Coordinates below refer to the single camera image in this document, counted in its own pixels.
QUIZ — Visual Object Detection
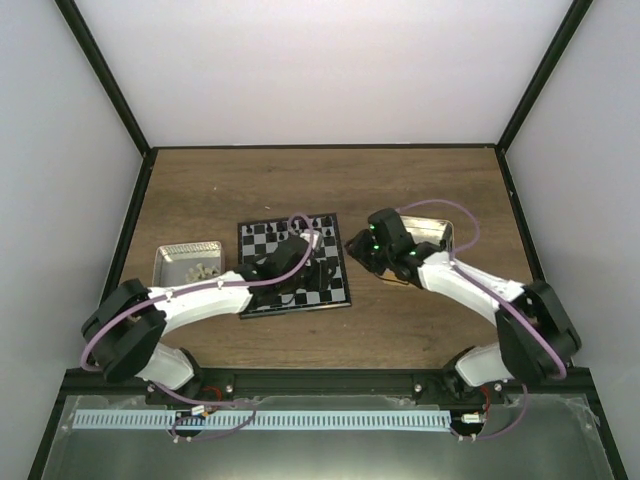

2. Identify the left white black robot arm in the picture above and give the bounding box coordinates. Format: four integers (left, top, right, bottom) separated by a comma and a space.
80, 231, 336, 404

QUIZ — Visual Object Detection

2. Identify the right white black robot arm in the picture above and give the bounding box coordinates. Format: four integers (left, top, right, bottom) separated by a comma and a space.
346, 208, 582, 403

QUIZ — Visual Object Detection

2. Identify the pile of white chess pieces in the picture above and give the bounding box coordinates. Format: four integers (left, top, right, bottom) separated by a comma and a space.
185, 263, 220, 284

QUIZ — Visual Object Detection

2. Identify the yellow metal tin box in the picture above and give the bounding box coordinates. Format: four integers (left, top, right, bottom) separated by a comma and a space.
382, 214, 456, 286

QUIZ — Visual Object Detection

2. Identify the black grey chessboard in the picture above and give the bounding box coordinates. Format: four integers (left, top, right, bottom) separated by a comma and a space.
237, 213, 352, 319

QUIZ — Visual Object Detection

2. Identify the pink tray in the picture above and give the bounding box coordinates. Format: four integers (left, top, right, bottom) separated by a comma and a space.
151, 241, 224, 287

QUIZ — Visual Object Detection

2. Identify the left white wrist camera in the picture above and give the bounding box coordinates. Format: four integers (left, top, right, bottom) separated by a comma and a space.
310, 232, 324, 251

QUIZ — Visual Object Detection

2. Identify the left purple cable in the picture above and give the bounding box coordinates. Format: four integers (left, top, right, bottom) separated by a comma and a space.
79, 210, 321, 444

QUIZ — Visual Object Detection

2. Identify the purple cable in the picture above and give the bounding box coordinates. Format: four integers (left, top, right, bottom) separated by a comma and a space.
79, 210, 321, 444
397, 199, 569, 442

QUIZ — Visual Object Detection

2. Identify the black aluminium mounting rail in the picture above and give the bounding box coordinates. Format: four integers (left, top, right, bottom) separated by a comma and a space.
64, 366, 506, 406

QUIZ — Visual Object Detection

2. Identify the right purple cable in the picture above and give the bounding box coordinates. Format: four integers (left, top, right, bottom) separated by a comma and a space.
397, 199, 569, 442

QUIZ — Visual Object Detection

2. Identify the light blue slotted cable duct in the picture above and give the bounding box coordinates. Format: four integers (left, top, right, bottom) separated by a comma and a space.
72, 409, 451, 432

